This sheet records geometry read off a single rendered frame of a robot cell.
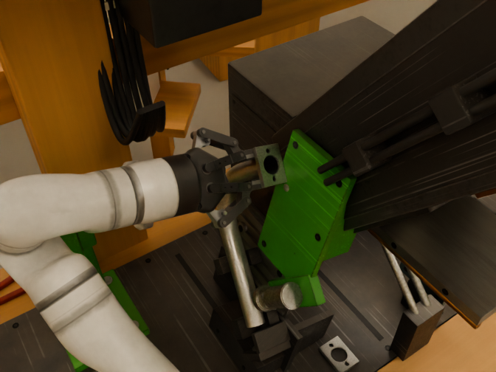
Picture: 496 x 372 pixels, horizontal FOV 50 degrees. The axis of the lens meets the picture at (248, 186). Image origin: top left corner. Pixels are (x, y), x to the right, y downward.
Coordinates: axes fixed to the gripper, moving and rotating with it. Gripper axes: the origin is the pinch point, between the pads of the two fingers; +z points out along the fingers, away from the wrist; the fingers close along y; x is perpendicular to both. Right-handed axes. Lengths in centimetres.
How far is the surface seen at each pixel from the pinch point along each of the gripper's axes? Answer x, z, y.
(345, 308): 11.0, 19.9, -26.9
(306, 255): -3.0, 3.0, -13.1
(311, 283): -2.8, 2.8, -16.9
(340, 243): -4.2, 8.3, -12.8
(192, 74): 206, 118, 68
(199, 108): 186, 106, 44
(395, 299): 6.9, 28.4, -27.6
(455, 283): -15.4, 16.3, -20.5
